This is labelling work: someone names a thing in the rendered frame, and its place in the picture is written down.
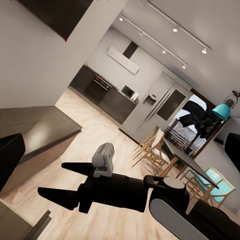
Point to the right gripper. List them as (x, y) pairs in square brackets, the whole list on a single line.
[(104, 190)]

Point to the microwave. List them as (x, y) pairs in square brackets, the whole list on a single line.
[(130, 93)]

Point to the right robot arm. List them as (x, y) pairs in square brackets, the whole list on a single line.
[(168, 203)]

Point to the fixed window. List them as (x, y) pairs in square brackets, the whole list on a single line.
[(192, 128)]

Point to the cabinet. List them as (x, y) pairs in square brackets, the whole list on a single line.
[(47, 133)]

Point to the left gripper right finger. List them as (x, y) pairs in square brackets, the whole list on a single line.
[(232, 148)]

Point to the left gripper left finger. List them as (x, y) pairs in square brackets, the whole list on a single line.
[(12, 149)]

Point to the fridge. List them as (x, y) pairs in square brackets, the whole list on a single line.
[(159, 106)]

